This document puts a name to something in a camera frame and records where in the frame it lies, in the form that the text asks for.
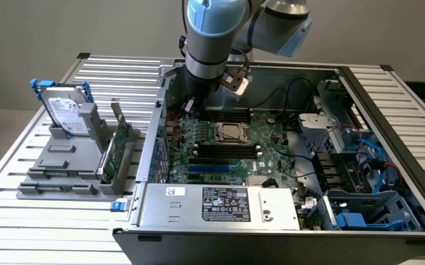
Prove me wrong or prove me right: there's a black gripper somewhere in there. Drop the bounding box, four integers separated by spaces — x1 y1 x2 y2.
183 66 223 114

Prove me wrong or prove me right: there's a metal CPU socket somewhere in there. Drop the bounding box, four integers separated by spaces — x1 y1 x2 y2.
213 121 250 145

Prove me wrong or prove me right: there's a black RAM slot bank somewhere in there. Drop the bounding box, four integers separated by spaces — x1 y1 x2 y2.
205 107 255 123
193 141 263 160

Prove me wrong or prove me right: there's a black expansion slot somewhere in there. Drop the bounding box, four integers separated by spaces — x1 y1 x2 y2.
189 157 231 165

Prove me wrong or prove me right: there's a blue expansion slot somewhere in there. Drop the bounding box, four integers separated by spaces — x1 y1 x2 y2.
186 163 235 172

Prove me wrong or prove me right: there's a green motherboard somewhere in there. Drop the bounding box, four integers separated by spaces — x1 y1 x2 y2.
162 109 301 190

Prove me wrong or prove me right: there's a green graphics card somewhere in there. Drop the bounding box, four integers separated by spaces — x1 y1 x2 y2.
96 98 130 185

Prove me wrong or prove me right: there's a silver chipset heat sink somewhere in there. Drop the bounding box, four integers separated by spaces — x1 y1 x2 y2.
246 176 267 187

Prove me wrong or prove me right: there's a silver hard disk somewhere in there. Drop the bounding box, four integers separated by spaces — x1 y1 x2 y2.
42 86 92 136

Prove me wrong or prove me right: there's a silver power supply box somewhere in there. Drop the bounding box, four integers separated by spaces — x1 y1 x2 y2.
137 183 302 232

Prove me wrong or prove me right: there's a grey parts rack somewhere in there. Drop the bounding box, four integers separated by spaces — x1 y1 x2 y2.
16 103 142 201

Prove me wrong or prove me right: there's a blue case latch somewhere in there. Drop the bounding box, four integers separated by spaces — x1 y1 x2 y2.
109 199 127 213

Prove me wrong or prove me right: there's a black open PC case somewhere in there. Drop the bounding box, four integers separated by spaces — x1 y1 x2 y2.
110 57 425 265

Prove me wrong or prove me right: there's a blue disk bay latch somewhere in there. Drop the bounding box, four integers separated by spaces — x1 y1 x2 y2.
335 211 367 230

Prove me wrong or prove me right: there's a grey disk bay cage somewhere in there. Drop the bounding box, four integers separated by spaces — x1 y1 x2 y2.
321 189 425 232

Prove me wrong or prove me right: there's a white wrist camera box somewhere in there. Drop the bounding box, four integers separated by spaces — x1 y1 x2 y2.
218 71 253 97

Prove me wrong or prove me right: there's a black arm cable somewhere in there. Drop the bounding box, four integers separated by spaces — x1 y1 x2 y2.
177 34 253 83

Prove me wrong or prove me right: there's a black power wire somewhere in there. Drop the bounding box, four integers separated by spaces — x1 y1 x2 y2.
250 77 314 116

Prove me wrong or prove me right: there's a silver metal drive bracket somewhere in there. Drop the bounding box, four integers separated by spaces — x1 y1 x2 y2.
297 112 375 156

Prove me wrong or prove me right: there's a blue disk carrier frame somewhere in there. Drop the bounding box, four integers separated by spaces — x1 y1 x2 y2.
29 78 94 112

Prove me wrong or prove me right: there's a blue data wire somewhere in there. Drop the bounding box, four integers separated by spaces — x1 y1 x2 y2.
357 136 387 195

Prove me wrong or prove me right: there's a red data wire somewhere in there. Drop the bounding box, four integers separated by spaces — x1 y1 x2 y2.
357 160 406 186

